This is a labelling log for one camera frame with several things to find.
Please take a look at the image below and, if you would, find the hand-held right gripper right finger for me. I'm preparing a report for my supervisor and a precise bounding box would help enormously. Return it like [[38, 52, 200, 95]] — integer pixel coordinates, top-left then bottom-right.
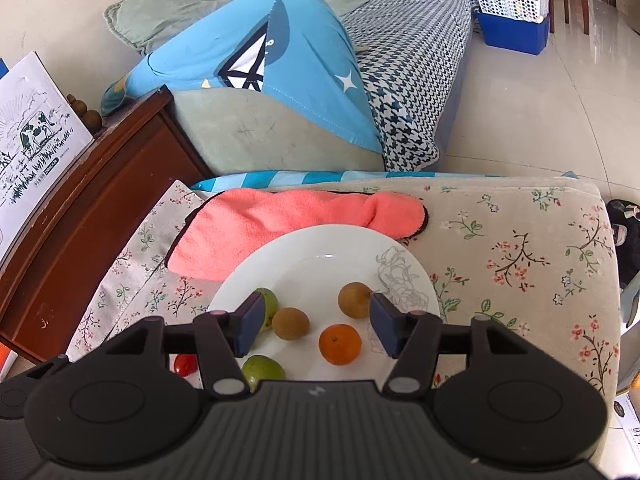
[[369, 292, 534, 397]]

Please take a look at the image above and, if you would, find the blue striped cloth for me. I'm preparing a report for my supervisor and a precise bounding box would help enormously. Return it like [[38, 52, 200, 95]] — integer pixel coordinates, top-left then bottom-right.
[[190, 170, 506, 193]]

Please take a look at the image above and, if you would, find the floral cloth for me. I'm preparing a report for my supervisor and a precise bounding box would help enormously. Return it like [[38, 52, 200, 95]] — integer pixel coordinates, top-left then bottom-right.
[[65, 177, 623, 396]]

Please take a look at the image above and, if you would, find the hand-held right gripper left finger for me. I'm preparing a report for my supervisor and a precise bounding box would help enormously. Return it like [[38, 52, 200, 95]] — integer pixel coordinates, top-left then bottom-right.
[[106, 291, 266, 398]]

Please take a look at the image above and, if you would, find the houndstooth sofa cover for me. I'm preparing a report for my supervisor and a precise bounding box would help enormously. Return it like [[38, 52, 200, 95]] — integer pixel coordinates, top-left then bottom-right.
[[342, 0, 476, 171]]

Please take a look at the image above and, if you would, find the white milk carton box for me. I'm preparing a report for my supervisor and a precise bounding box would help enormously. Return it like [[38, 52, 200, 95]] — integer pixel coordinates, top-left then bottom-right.
[[0, 51, 96, 261]]

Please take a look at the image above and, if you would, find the pale green sofa armrest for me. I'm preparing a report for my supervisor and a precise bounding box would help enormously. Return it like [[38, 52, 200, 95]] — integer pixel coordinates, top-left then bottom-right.
[[167, 87, 386, 178]]

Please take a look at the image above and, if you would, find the brown wooden cabinet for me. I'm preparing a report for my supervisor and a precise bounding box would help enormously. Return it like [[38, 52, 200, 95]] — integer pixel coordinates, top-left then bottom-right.
[[0, 85, 213, 363]]

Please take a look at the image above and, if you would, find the green jujube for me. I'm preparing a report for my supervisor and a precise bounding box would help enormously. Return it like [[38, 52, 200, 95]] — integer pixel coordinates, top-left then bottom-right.
[[241, 355, 287, 393], [255, 287, 279, 331]]

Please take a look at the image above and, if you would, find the blue plastic bin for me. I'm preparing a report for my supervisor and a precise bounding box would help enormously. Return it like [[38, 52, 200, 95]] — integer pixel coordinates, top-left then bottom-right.
[[474, 7, 551, 56]]

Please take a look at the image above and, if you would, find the white plate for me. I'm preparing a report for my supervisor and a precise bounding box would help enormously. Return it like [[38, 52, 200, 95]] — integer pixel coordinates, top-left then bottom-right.
[[206, 225, 442, 393]]

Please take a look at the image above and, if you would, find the blue printed quilt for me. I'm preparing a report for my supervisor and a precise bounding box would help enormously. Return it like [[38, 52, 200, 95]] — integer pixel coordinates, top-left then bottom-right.
[[100, 0, 383, 156]]

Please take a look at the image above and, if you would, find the small wooden gourd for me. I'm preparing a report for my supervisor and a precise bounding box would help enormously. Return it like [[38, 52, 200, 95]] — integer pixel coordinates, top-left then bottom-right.
[[66, 94, 103, 133]]

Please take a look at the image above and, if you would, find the orange mandarin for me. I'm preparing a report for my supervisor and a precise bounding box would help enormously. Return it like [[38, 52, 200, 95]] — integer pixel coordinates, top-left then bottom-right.
[[319, 323, 362, 365]]

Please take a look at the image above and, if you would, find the black and white object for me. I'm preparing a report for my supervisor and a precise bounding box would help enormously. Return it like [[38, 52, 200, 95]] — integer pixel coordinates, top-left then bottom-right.
[[605, 199, 640, 247]]

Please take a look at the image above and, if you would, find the pink towel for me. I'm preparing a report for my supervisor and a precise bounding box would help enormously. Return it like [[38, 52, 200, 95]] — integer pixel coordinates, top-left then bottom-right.
[[165, 187, 431, 281]]

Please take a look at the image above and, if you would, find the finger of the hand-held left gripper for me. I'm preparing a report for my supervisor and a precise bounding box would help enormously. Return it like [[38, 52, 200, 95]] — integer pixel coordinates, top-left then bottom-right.
[[22, 354, 69, 380]]

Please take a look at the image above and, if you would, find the brown kiwi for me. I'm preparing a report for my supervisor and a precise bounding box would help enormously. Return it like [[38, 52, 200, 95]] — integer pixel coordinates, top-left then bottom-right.
[[338, 282, 375, 319], [271, 307, 311, 342]]

